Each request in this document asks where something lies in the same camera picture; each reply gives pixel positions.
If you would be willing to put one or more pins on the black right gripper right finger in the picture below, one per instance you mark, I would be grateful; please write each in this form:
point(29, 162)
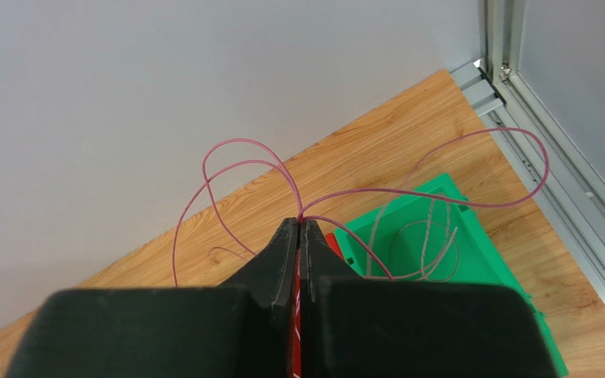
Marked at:
point(355, 327)

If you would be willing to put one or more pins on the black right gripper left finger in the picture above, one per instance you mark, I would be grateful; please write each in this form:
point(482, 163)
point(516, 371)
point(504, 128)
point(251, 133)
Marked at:
point(239, 328)

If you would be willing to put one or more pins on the aluminium frame post right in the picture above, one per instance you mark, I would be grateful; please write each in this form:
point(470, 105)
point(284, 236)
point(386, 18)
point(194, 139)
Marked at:
point(573, 199)

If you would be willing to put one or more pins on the red storage bin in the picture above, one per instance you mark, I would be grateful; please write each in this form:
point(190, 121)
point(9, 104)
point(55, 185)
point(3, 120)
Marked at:
point(296, 366)

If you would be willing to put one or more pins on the green storage bin right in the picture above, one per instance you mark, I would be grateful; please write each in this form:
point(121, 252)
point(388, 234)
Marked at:
point(431, 238)

